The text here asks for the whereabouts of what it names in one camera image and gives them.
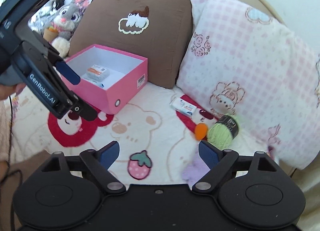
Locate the purple plush toy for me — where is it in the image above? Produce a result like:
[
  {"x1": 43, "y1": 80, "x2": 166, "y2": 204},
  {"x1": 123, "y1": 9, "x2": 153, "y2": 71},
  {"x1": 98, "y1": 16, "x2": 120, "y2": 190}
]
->
[{"x1": 182, "y1": 152, "x2": 210, "y2": 187}]

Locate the white tissue packet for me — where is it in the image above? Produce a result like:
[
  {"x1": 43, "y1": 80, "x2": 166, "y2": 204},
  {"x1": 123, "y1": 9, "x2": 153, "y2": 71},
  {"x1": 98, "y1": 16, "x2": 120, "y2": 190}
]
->
[{"x1": 170, "y1": 98, "x2": 197, "y2": 117}]

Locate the person's left hand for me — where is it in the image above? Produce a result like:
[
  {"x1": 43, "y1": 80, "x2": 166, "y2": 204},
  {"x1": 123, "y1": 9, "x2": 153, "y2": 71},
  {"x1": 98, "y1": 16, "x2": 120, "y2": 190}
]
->
[{"x1": 0, "y1": 83, "x2": 26, "y2": 101}]

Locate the green yarn ball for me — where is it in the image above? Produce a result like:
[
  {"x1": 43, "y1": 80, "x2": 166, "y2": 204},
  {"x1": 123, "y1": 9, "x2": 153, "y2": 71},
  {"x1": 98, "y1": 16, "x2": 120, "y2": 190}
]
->
[{"x1": 207, "y1": 114, "x2": 240, "y2": 150}]

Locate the orange white floss box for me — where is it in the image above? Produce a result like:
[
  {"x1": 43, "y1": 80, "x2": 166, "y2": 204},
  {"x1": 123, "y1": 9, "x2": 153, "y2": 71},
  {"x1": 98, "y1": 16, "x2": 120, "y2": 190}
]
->
[{"x1": 86, "y1": 65, "x2": 110, "y2": 82}]

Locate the orange makeup sponge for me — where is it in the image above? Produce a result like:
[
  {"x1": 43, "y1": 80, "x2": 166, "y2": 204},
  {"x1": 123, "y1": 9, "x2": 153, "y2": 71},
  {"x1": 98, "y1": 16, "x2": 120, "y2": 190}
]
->
[{"x1": 194, "y1": 123, "x2": 208, "y2": 140}]

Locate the pink storage box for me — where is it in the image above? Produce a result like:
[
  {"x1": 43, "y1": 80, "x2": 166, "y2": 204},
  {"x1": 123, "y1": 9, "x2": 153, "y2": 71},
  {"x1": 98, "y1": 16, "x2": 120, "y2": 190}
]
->
[{"x1": 62, "y1": 44, "x2": 148, "y2": 115}]

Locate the grey bunny plush toy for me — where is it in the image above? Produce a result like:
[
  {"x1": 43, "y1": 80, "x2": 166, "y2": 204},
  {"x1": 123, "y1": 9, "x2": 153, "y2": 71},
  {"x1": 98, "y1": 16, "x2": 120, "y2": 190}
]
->
[{"x1": 41, "y1": 0, "x2": 93, "y2": 58}]

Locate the cartoon bear fleece blanket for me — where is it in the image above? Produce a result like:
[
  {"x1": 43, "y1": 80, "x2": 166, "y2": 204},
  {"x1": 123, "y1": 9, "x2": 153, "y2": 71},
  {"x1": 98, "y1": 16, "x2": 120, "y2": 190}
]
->
[{"x1": 0, "y1": 58, "x2": 301, "y2": 231}]

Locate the brown embroidered pillow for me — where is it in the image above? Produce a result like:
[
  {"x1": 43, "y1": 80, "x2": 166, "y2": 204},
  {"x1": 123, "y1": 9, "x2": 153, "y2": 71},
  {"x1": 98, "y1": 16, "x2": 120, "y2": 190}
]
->
[{"x1": 69, "y1": 0, "x2": 193, "y2": 89}]

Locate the pink checked bunny pillow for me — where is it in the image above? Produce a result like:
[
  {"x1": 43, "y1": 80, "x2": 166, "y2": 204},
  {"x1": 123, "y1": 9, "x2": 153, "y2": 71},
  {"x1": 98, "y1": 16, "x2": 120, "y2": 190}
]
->
[{"x1": 176, "y1": 0, "x2": 319, "y2": 169}]

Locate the black cable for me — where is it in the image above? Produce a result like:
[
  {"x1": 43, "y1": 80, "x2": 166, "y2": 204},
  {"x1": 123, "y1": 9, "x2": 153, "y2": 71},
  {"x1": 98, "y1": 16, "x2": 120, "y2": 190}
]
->
[{"x1": 0, "y1": 94, "x2": 23, "y2": 187}]

